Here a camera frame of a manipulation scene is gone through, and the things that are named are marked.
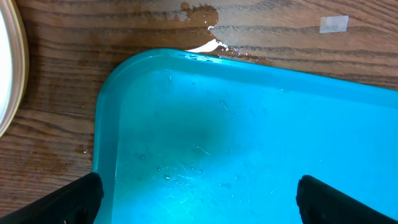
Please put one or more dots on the white plate with blue rim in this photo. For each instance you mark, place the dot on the white plate with blue rim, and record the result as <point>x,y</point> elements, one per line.
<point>14,61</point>

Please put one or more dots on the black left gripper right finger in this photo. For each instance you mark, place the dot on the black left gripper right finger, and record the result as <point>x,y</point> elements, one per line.
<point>320,203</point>

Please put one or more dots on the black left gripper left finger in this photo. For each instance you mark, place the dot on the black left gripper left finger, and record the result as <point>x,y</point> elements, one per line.
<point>75,203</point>

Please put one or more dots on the clear tape piece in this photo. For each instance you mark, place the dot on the clear tape piece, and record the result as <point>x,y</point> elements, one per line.
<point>333,24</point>

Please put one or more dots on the teal plastic tray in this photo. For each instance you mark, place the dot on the teal plastic tray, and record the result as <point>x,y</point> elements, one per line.
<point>188,138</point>

